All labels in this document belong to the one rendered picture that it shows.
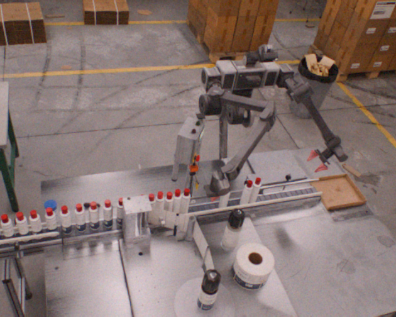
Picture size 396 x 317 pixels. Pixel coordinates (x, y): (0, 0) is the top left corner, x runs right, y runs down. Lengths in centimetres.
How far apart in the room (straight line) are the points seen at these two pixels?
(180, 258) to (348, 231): 111
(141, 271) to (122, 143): 220
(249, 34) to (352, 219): 347
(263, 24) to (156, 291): 426
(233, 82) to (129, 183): 93
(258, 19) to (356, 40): 127
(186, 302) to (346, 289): 92
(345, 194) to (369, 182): 155
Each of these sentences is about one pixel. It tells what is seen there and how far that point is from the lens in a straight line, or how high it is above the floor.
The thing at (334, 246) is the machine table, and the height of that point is 83.
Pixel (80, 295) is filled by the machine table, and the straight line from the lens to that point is 227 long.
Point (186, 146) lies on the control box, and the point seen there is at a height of 141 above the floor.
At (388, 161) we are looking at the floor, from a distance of 496.
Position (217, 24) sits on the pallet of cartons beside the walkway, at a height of 55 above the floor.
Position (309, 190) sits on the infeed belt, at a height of 88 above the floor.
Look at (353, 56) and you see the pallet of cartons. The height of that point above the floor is 40.
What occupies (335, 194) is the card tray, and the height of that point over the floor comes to 83.
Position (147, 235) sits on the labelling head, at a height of 93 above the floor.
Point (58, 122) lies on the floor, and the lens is 455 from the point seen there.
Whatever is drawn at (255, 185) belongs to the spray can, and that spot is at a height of 104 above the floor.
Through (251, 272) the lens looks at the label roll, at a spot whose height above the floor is 102.
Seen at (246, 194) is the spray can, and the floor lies 99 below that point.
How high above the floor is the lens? 282
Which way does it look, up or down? 43 degrees down
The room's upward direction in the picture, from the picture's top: 9 degrees clockwise
